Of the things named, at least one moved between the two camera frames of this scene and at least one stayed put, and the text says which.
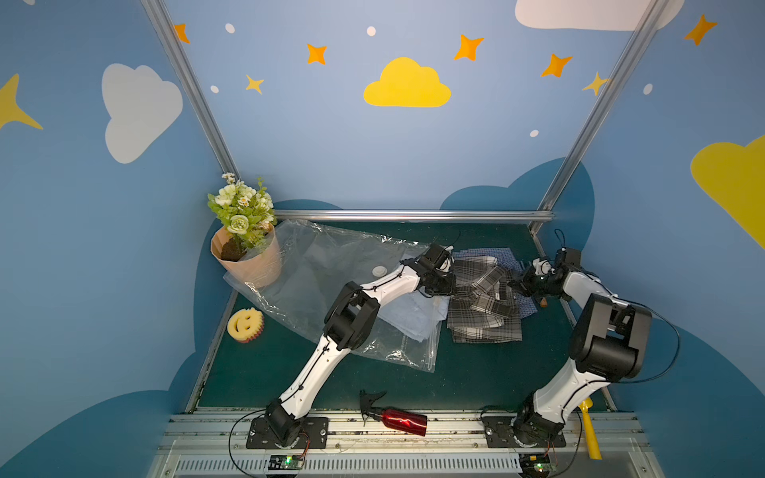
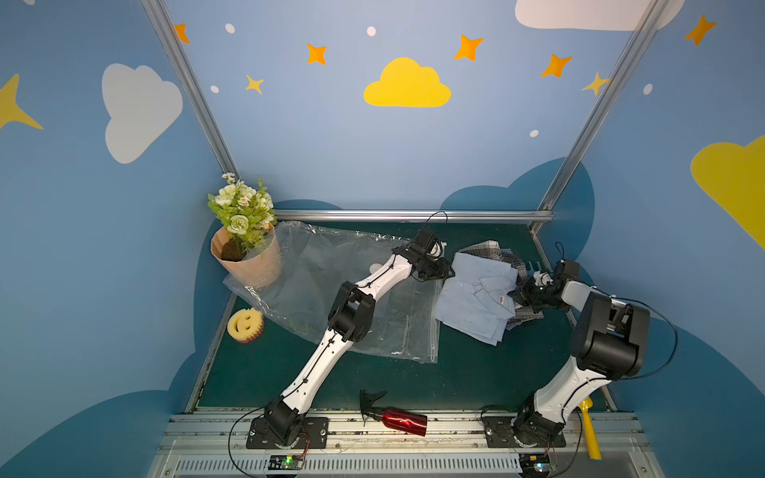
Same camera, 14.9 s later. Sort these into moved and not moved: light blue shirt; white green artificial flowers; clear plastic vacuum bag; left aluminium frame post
Moved: light blue shirt
Not moved: white green artificial flowers; left aluminium frame post; clear plastic vacuum bag
